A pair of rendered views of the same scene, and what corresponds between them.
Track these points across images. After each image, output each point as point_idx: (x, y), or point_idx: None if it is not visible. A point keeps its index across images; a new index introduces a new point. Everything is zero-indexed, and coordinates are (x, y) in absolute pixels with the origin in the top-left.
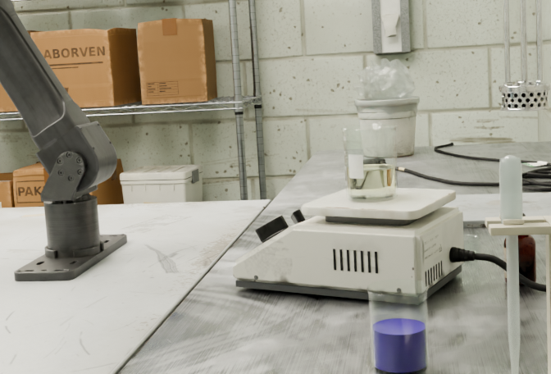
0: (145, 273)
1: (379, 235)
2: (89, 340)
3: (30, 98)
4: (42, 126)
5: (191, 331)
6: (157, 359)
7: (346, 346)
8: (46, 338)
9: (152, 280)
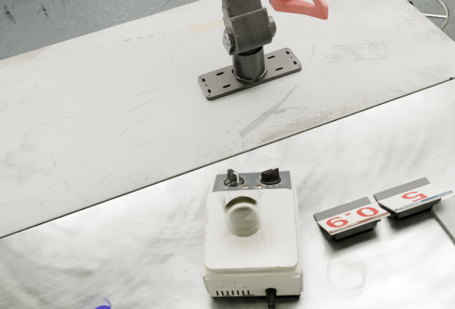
0: (233, 123)
1: (203, 253)
2: (115, 173)
3: None
4: (223, 5)
5: (138, 206)
6: (96, 216)
7: (132, 289)
8: (114, 155)
9: (222, 135)
